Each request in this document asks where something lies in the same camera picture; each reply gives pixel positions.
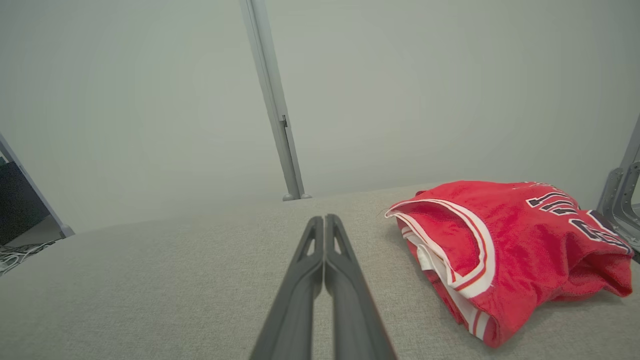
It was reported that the red shirt with white sleeves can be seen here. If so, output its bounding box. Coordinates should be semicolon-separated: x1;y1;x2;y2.
385;180;635;349

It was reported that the grey metal partition post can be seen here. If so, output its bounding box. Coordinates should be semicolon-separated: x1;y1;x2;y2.
240;0;307;201

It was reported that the bundle of white cables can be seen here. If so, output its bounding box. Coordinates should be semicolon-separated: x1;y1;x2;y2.
0;241;57;277

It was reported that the grey metal frame bracket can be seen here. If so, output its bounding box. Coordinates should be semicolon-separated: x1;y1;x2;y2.
596;115;640;253

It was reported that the grey partition end post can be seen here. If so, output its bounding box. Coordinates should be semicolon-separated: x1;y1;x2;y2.
0;132;76;239

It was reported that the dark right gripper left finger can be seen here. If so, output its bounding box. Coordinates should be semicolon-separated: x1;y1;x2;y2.
250;216;325;360

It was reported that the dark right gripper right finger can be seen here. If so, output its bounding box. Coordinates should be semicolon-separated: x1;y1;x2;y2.
325;214;399;360

